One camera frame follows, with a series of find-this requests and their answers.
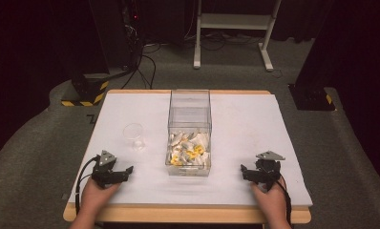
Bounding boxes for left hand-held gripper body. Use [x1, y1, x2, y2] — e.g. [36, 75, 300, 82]
[91, 150, 126, 189]

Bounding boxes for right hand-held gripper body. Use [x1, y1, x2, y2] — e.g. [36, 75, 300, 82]
[254, 150, 286, 192]

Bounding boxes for person's left hand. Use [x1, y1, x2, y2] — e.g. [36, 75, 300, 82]
[79, 177, 122, 221]

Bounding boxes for person's right hand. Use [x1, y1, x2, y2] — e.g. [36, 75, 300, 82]
[250, 178, 289, 224]

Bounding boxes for clear plastic cup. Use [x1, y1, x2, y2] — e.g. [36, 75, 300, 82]
[122, 122, 146, 152]

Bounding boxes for white table mat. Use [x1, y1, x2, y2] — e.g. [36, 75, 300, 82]
[67, 93, 314, 207]

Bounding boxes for pile of white yellow packets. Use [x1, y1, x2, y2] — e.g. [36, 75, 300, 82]
[166, 129, 211, 168]

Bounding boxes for clear plastic box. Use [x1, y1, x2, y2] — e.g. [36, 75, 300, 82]
[164, 89, 213, 177]

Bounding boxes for wooden table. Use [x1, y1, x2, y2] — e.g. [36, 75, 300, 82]
[62, 89, 312, 225]

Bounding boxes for black yellow striped stand base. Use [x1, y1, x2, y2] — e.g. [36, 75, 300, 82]
[60, 73, 111, 108]

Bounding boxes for dark equipment rack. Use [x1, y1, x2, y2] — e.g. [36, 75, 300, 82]
[120, 0, 145, 71]

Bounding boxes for white metal stand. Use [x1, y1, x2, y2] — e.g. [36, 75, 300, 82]
[193, 0, 284, 73]

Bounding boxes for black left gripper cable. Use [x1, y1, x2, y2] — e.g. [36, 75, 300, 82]
[74, 155, 101, 215]

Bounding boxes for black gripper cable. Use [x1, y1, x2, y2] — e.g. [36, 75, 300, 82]
[275, 177, 293, 227]
[74, 155, 101, 215]

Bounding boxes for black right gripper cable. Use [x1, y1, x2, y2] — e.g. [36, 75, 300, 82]
[275, 177, 293, 227]

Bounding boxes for black floor cables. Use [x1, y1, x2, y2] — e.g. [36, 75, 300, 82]
[120, 41, 162, 91]

